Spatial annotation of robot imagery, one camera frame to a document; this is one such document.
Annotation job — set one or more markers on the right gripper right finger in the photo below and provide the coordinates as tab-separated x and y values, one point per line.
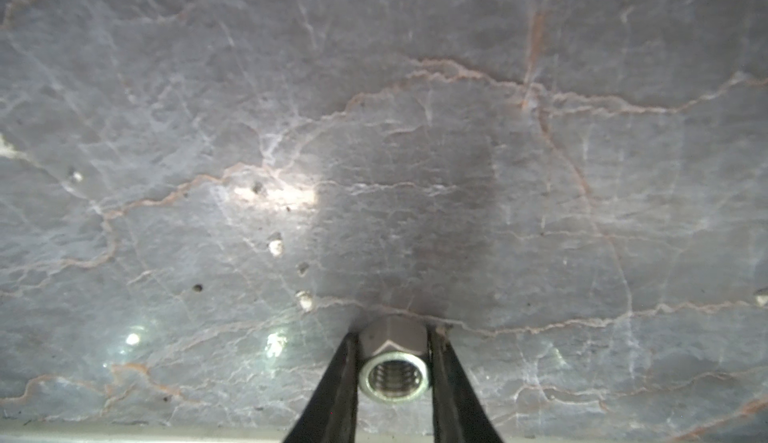
458	415

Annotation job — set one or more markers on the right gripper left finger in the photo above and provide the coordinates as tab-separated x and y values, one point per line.
331	413

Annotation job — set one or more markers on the silver hex nut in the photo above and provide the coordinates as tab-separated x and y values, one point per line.
395	357

